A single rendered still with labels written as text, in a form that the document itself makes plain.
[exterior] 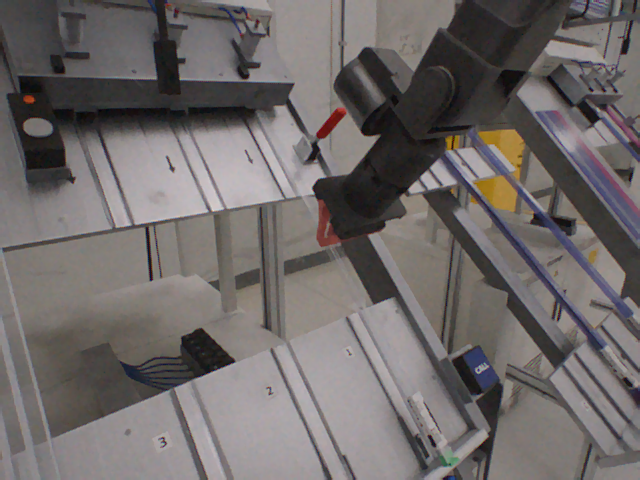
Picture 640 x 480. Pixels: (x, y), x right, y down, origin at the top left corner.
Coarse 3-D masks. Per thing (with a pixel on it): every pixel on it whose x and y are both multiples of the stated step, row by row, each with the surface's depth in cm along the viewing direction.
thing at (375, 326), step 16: (256, 112) 58; (272, 128) 58; (272, 144) 57; (288, 160) 56; (288, 176) 55; (304, 192) 54; (304, 208) 54; (336, 256) 51; (352, 272) 51; (352, 288) 50; (368, 304) 50; (368, 320) 49; (384, 336) 48; (384, 352) 48; (400, 368) 47; (400, 384) 47; (448, 448) 45; (448, 464) 44
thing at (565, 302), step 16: (448, 160) 70; (464, 176) 68; (480, 192) 67; (496, 224) 66; (512, 240) 64; (528, 256) 63; (544, 272) 62; (560, 288) 61; (560, 304) 61; (576, 320) 59; (592, 336) 58
